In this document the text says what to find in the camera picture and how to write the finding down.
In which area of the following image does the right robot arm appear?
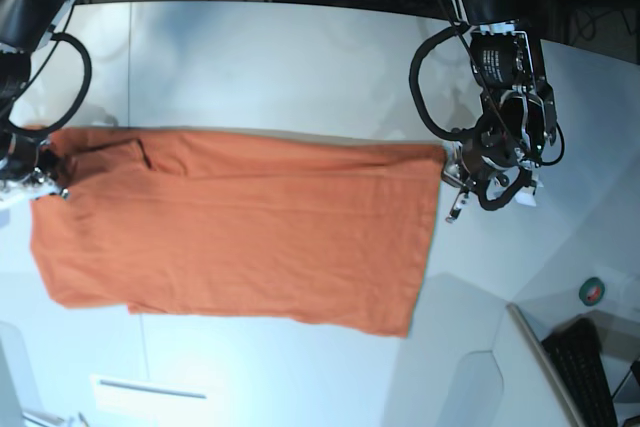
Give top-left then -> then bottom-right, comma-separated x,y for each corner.
1,0 -> 93,210

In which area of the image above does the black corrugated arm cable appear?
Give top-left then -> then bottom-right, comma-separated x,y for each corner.
4,31 -> 94,138

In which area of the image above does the orange t-shirt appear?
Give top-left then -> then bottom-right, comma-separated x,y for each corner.
30,127 -> 446,337

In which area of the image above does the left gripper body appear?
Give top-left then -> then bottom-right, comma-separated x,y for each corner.
442,112 -> 543,202

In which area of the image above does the black corrugated left cable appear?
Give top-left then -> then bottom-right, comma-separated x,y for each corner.
409,26 -> 539,212

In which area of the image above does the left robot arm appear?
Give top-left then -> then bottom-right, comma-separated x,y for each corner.
409,0 -> 565,223

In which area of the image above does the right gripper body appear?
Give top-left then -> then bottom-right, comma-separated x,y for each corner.
1,131 -> 63,197

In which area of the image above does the green tape roll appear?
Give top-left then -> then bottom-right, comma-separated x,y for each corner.
578,277 -> 606,307

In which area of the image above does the black keyboard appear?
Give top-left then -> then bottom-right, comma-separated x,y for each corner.
542,317 -> 618,427

